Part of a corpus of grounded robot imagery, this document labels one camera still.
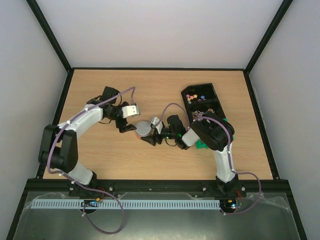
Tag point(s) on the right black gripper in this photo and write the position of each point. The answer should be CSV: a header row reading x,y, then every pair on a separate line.
x,y
155,136

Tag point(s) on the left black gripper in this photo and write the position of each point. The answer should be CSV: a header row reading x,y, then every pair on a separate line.
x,y
120,125

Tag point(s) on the round metal lid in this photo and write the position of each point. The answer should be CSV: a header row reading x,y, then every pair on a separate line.
x,y
143,128

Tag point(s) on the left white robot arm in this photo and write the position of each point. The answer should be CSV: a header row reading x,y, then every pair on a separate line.
x,y
59,144

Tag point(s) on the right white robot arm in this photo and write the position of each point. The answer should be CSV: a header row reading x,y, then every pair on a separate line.
x,y
225,173

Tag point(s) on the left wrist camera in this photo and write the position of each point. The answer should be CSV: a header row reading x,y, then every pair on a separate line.
x,y
130,111

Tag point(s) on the light blue slotted duct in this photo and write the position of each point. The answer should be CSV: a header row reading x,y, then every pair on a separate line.
x,y
127,204

